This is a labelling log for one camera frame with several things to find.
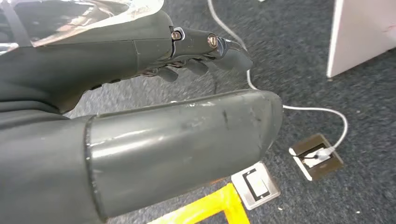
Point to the desk leg panel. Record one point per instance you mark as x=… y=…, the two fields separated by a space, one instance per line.
x=362 y=34

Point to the yellow metal frame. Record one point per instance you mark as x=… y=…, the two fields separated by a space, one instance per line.
x=216 y=201

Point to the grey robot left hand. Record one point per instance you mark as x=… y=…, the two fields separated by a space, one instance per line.
x=173 y=145

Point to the open floor socket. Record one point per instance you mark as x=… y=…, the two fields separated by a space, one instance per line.
x=328 y=170

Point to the closed silver floor socket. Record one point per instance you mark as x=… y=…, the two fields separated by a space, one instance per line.
x=256 y=187

